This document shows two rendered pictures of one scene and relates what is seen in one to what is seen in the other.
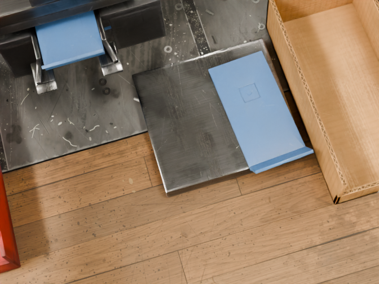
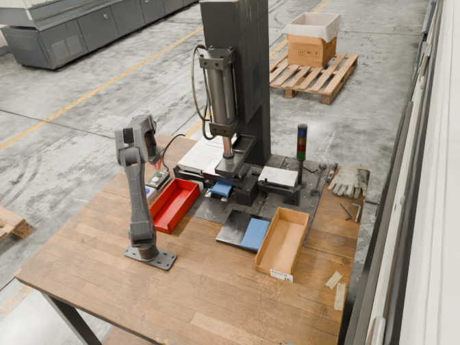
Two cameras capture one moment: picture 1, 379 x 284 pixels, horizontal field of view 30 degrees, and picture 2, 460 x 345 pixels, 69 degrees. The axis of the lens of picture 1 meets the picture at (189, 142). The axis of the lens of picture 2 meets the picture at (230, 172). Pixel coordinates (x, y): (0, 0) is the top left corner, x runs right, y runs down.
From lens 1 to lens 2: 0.64 m
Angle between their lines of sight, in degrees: 35
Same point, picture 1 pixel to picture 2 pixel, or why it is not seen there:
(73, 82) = (219, 205)
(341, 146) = (270, 257)
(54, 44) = (216, 187)
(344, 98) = (283, 247)
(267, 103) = (259, 234)
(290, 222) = (240, 267)
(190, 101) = (240, 222)
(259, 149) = (246, 242)
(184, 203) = (218, 246)
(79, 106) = (215, 210)
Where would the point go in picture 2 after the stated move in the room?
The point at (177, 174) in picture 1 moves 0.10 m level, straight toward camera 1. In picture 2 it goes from (222, 236) to (208, 257)
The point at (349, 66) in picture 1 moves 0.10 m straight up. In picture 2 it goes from (291, 240) to (292, 222)
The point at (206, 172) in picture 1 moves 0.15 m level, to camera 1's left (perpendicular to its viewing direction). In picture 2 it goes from (229, 239) to (196, 226)
